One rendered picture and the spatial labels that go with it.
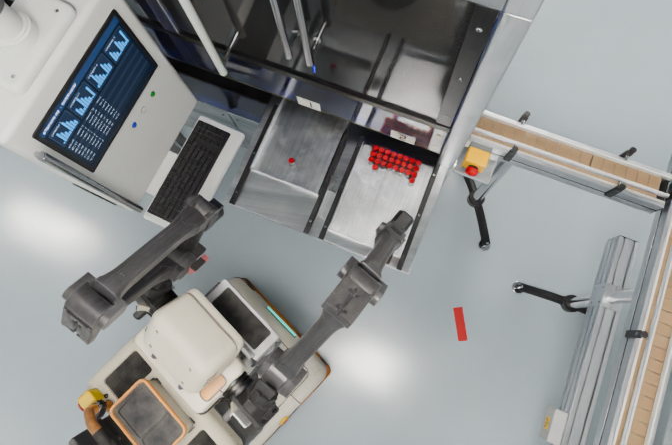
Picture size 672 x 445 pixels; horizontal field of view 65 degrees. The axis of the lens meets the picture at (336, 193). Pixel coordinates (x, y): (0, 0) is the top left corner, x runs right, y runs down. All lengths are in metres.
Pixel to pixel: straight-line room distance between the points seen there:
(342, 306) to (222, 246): 1.71
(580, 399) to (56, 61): 2.04
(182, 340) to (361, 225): 0.76
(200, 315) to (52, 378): 1.77
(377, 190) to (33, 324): 1.99
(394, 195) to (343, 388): 1.16
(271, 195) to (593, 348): 1.35
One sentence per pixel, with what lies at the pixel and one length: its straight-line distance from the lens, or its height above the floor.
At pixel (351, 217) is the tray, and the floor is 0.88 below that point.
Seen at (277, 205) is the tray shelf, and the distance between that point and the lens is 1.87.
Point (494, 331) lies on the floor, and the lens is 2.75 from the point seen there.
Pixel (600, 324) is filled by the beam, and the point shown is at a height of 0.54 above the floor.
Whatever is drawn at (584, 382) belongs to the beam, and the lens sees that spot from 2.30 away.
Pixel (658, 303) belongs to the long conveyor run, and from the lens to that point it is 1.93.
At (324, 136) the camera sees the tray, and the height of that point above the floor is 0.88.
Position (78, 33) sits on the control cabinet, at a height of 1.53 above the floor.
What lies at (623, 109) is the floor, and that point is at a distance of 3.22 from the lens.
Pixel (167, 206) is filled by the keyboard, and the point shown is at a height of 0.82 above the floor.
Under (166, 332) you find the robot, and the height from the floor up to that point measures 1.39.
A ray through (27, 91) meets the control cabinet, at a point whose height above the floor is 1.55.
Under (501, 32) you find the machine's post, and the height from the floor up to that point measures 1.74.
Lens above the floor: 2.67
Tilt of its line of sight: 75 degrees down
